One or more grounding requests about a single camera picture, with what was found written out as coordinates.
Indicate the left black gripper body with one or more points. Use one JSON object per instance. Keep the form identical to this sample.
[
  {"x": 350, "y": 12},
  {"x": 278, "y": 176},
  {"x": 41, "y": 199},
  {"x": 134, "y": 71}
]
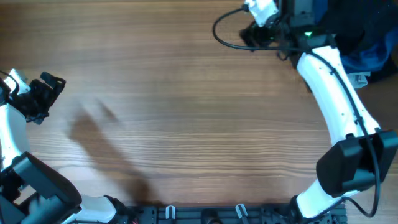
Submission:
[{"x": 43, "y": 94}]

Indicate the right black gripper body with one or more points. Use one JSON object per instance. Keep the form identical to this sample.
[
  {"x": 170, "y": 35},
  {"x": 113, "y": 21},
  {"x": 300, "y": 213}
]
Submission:
[{"x": 257, "y": 36}]

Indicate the black t-shirt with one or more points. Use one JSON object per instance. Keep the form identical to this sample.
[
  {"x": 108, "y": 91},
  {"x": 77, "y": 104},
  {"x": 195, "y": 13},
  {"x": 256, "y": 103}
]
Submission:
[{"x": 359, "y": 24}]

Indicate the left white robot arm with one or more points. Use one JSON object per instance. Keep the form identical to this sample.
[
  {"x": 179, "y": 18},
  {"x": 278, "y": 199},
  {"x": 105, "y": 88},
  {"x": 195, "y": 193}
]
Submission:
[{"x": 31, "y": 191}]

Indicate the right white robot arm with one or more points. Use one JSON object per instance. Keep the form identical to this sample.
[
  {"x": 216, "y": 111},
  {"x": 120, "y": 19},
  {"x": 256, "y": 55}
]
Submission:
[{"x": 327, "y": 41}]

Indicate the white folded garment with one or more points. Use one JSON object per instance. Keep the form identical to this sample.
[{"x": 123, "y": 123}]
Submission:
[{"x": 359, "y": 79}]

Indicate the blue garment on pile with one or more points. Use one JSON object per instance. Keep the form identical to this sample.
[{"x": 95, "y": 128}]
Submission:
[{"x": 369, "y": 60}]

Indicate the black garment under pile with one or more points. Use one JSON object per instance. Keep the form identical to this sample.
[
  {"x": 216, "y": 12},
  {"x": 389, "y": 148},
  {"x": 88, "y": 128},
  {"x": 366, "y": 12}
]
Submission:
[{"x": 389, "y": 69}]

